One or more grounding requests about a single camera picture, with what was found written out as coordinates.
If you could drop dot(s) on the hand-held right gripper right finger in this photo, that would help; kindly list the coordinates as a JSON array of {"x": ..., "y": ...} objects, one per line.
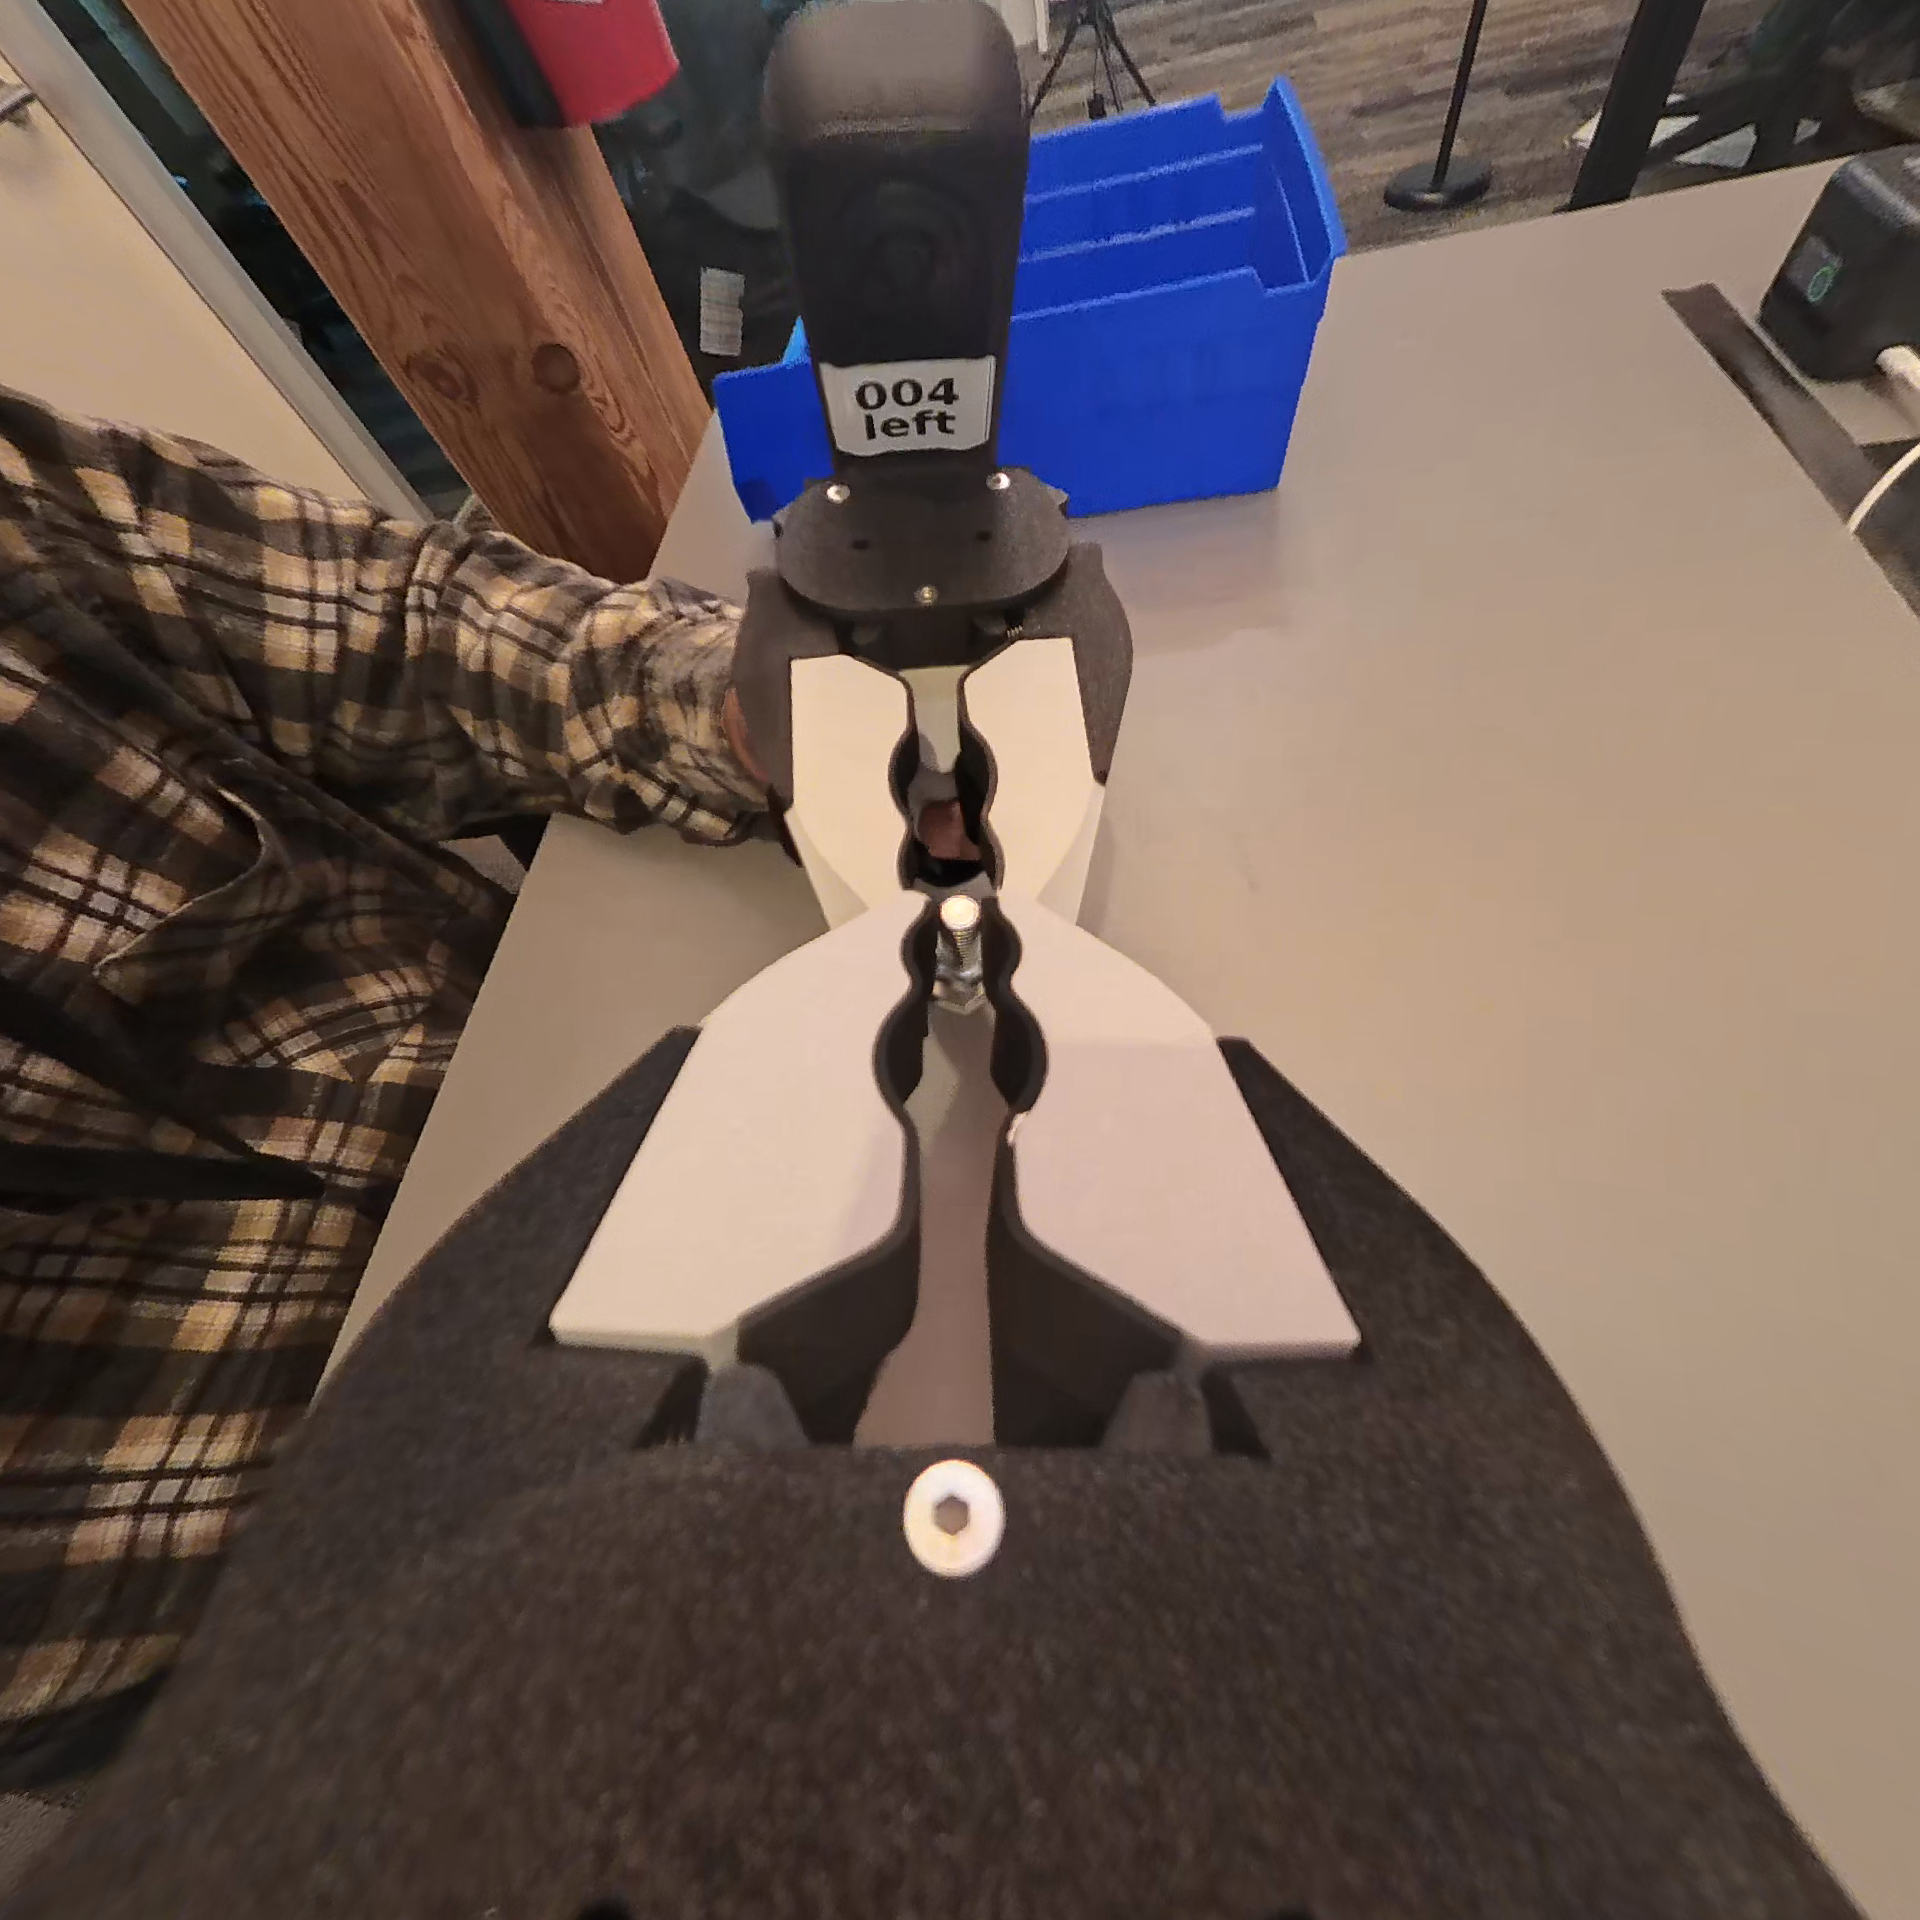
[{"x": 1170, "y": 1170}]

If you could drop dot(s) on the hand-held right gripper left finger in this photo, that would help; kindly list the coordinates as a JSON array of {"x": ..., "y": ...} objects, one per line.
[{"x": 721, "y": 1170}]

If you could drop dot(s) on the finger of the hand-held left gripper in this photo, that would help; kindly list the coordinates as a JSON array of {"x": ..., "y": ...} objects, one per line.
[
  {"x": 1042, "y": 763},
  {"x": 840, "y": 763}
]

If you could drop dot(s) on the silver steel bolt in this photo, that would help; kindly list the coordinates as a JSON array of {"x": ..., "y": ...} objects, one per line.
[{"x": 963, "y": 949}]

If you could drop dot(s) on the person's left forearm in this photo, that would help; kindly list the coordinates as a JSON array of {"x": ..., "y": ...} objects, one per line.
[{"x": 570, "y": 691}]

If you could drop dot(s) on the person's left hand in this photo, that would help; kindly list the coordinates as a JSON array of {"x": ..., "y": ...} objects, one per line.
[{"x": 746, "y": 744}]

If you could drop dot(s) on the black tripod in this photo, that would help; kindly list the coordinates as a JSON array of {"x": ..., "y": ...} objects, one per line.
[{"x": 1107, "y": 52}]

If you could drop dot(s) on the blue plastic bin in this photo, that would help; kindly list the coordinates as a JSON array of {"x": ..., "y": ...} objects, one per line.
[{"x": 1170, "y": 330}]

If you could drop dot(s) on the black stand with round base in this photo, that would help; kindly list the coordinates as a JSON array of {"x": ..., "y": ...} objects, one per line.
[{"x": 1442, "y": 172}]

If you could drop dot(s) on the person's plaid shirt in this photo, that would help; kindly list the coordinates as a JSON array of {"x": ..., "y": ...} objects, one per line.
[{"x": 165, "y": 1049}]

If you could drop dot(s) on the black strip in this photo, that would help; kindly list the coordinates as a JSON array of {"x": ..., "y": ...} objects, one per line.
[{"x": 1769, "y": 405}]

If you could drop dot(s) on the black device with green light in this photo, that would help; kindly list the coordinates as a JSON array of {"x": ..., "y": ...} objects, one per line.
[{"x": 1852, "y": 253}]

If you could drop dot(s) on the red wall-mounted box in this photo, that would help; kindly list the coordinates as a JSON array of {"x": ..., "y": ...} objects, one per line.
[{"x": 592, "y": 52}]

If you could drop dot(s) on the wooden post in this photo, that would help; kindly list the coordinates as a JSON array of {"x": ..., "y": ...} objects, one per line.
[{"x": 451, "y": 270}]

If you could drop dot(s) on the black slanted frame leg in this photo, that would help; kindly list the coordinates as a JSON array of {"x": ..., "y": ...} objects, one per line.
[{"x": 1635, "y": 106}]

